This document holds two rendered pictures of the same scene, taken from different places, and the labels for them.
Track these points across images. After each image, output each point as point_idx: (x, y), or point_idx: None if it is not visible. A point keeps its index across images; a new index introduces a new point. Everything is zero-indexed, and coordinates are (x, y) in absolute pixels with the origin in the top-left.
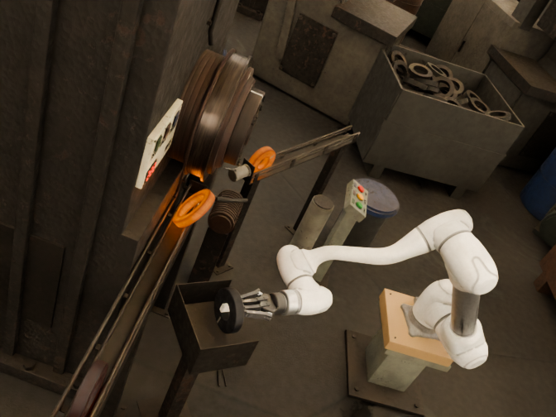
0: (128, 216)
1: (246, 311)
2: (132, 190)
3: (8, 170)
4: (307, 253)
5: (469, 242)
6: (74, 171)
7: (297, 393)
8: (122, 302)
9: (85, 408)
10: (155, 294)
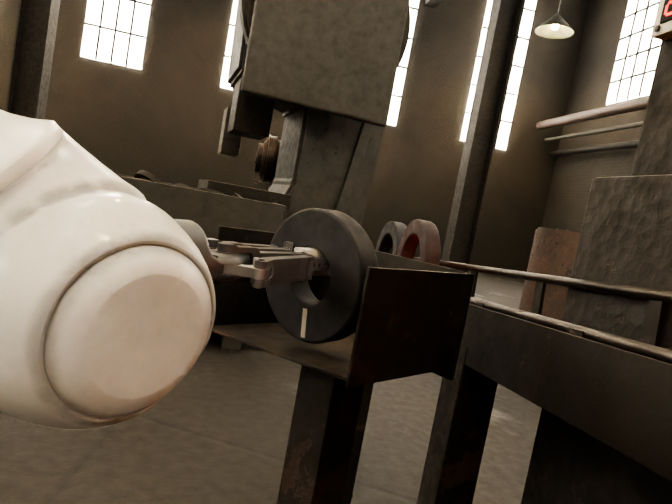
0: (651, 140)
1: (272, 244)
2: (659, 51)
3: None
4: (26, 117)
5: None
6: None
7: None
8: (549, 414)
9: (402, 243)
10: (490, 310)
